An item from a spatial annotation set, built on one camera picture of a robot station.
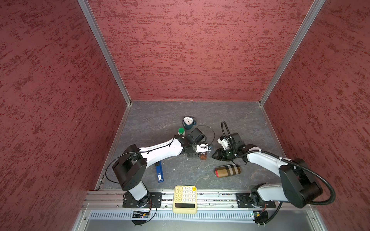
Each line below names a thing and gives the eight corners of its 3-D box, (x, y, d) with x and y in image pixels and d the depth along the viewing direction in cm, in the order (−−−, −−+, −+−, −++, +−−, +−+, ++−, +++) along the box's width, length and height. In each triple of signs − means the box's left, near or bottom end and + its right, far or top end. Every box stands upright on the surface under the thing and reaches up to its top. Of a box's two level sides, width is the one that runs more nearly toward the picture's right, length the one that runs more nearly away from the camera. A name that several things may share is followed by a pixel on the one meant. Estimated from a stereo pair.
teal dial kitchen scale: (186, 131, 104) (186, 127, 101) (180, 121, 110) (180, 118, 106) (196, 126, 107) (197, 123, 103) (190, 117, 112) (190, 114, 109)
